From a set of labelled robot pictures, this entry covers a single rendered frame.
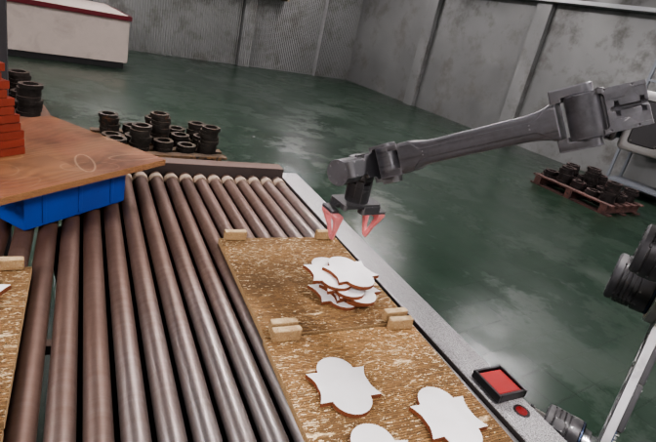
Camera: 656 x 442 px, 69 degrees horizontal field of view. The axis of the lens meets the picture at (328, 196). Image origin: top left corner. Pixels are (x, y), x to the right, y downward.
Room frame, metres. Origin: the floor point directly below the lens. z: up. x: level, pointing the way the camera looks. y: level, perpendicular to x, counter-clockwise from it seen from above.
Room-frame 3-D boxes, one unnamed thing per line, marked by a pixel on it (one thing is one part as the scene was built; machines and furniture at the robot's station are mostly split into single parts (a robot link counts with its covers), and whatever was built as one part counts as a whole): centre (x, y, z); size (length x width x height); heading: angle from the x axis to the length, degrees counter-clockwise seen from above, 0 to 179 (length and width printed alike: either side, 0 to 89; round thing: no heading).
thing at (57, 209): (1.18, 0.77, 0.97); 0.31 x 0.31 x 0.10; 69
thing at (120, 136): (4.27, 1.66, 0.21); 1.12 x 0.77 x 0.41; 125
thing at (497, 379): (0.81, -0.42, 0.92); 0.06 x 0.06 x 0.01; 29
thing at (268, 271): (1.04, 0.01, 0.93); 0.41 x 0.35 x 0.02; 29
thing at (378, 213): (1.08, -0.10, 1.10); 0.07 x 0.07 x 0.09; 35
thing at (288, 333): (0.78, 0.02, 0.95); 0.06 x 0.02 x 0.03; 118
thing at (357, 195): (1.05, -0.07, 1.17); 0.10 x 0.07 x 0.07; 125
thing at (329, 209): (1.04, -0.04, 1.10); 0.07 x 0.07 x 0.09; 35
